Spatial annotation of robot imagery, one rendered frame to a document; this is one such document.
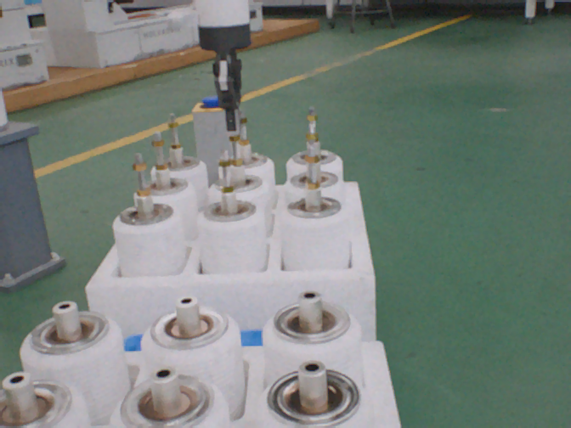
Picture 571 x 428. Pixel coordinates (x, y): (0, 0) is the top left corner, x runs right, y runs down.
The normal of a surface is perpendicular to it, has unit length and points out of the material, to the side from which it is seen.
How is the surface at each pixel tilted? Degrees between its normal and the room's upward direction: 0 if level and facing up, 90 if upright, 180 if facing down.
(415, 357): 0
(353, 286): 90
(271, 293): 90
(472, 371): 0
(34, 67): 90
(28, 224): 90
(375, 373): 0
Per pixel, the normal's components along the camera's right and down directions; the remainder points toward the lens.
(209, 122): -0.04, 0.37
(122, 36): 0.85, 0.15
